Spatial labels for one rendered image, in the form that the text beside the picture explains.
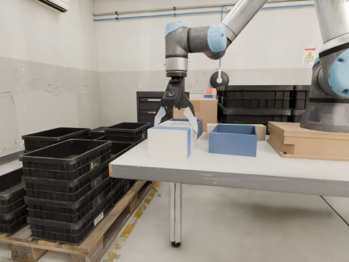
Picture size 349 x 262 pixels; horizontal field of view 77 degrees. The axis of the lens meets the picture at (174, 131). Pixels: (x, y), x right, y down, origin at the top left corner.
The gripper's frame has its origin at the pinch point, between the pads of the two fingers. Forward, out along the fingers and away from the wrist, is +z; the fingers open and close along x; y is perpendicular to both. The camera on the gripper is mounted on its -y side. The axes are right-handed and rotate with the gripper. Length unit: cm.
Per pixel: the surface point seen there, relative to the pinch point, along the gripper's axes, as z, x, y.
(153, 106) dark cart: 4, 72, 176
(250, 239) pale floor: 76, -33, 58
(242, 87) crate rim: -15.6, -22.4, 34.6
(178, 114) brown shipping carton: -2.4, 7.8, 36.9
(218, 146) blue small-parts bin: 4.0, -14.7, 0.5
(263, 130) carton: 1.9, -31.1, 24.8
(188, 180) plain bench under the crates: 9.3, -8.0, -16.7
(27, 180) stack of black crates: 29, 77, 9
